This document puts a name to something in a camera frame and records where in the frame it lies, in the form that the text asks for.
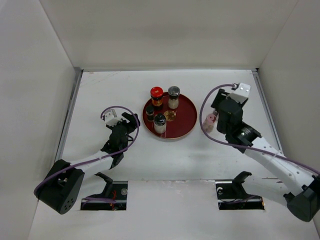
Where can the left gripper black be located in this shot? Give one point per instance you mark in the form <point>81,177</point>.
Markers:
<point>133,122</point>

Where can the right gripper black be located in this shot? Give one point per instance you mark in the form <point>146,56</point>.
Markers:
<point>221,95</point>

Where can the small dark spice bottle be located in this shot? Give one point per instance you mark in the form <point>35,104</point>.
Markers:
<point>150,111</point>

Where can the black cap white bottle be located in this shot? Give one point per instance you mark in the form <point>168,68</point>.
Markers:
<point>160,123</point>

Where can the red lid sauce jar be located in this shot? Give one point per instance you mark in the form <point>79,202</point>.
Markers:
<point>156,94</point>

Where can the grey lid white shaker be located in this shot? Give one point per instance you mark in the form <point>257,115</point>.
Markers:
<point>173,93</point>

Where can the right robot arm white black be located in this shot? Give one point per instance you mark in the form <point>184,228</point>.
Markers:
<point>298,188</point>

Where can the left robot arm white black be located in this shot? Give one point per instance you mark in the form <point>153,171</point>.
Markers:
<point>61,187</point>

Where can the pink cap bottle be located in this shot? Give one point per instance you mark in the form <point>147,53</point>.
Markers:
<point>209,123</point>

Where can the red round tray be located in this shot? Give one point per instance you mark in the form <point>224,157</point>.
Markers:
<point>180,121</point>

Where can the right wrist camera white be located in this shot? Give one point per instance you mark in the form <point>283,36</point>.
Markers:
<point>240,92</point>

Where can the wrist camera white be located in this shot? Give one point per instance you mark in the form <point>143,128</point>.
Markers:
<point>110,118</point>
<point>240,92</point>

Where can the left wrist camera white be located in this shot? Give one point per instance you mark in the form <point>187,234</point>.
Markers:
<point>110,118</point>

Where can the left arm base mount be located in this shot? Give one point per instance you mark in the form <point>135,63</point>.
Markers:
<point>112,198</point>

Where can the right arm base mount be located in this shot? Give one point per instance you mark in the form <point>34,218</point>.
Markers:
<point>231,194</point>

